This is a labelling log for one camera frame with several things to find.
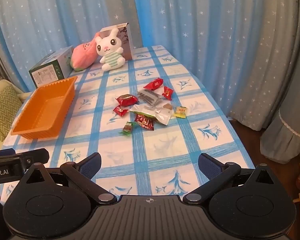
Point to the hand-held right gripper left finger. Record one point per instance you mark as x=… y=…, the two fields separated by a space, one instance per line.
x=92 y=167

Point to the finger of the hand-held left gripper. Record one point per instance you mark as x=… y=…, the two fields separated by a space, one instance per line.
x=37 y=155
x=2 y=152

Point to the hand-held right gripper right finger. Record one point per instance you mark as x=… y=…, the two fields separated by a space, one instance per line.
x=207 y=167

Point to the orange plastic tray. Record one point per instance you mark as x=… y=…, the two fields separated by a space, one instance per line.
x=40 y=110

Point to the green and red candy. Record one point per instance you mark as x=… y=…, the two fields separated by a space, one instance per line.
x=127 y=128

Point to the yellow candy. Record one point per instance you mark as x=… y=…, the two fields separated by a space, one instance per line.
x=181 y=112

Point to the small red candy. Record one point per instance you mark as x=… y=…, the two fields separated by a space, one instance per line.
x=120 y=110
x=167 y=93

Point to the dark red snack packet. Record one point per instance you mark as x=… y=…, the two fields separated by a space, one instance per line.
x=144 y=122

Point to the red and brown candy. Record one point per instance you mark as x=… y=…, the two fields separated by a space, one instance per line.
x=127 y=99

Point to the long white snack packet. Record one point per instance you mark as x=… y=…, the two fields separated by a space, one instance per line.
x=150 y=111

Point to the grey translucent snack packet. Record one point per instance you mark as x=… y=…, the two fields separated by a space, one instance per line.
x=148 y=97

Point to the large red bow-shaped candy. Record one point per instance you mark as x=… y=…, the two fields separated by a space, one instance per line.
x=153 y=83

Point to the green zigzag cushion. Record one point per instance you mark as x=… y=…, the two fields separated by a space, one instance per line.
x=2 y=110

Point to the blue checked tablecloth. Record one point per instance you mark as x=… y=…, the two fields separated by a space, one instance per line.
x=165 y=142

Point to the green cardboard box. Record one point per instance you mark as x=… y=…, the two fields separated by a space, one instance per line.
x=52 y=70

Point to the grey lace trimmed curtain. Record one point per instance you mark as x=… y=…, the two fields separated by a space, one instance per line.
x=287 y=135

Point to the pink plush toy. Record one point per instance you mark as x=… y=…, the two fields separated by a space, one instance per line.
x=83 y=55

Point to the white bunny plush toy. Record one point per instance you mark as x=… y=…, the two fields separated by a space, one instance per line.
x=107 y=45

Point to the grey cardboard box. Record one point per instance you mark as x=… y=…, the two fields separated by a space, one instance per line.
x=128 y=42

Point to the blue star curtain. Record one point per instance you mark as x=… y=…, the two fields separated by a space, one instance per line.
x=52 y=17
x=215 y=30

